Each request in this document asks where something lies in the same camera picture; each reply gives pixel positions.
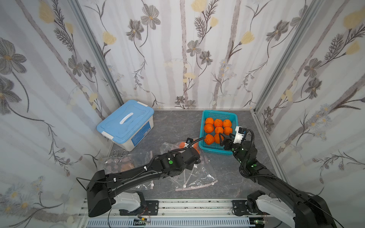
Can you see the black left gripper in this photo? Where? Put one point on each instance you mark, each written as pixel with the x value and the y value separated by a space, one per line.
pixel 192 151

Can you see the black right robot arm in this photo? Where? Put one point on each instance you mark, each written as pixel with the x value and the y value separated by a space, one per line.
pixel 295 208

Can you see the orange from bag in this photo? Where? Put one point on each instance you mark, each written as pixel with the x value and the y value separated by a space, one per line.
pixel 209 139
pixel 219 130
pixel 219 138
pixel 227 131

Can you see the blue lid storage box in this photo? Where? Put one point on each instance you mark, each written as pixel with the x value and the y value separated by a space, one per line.
pixel 128 125

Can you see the clear zip-top bag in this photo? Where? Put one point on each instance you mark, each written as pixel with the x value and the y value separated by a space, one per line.
pixel 121 161
pixel 200 176

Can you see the teal plastic basket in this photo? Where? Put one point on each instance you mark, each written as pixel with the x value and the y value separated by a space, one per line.
pixel 216 148

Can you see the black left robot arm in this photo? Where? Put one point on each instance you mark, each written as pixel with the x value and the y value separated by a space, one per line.
pixel 103 188

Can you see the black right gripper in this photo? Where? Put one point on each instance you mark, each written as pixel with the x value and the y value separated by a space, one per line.
pixel 228 141

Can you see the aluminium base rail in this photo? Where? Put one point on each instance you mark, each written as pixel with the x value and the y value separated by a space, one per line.
pixel 182 213

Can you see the clear zip-top bag front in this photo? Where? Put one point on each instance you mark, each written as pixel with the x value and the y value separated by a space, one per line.
pixel 121 161

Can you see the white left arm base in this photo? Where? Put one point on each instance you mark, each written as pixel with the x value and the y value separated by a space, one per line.
pixel 134 204

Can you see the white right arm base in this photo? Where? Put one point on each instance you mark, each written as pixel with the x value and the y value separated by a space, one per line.
pixel 259 203

